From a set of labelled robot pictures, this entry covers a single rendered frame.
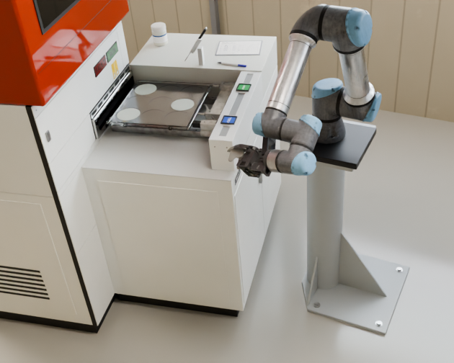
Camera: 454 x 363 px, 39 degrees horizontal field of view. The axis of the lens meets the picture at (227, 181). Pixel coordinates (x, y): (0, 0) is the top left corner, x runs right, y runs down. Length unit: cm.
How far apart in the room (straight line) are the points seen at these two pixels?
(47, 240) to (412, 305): 164
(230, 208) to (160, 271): 54
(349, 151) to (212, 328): 105
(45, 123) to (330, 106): 106
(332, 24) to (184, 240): 111
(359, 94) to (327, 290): 109
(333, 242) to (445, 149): 140
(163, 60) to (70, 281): 108
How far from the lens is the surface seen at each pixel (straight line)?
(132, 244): 282
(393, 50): 421
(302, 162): 195
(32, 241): 275
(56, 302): 298
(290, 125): 203
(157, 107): 279
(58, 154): 248
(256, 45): 308
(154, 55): 309
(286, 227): 344
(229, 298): 289
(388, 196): 367
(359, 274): 305
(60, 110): 247
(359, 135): 262
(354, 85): 235
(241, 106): 261
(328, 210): 277
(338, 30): 214
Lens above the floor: 229
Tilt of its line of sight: 37 degrees down
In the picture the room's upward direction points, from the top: 6 degrees counter-clockwise
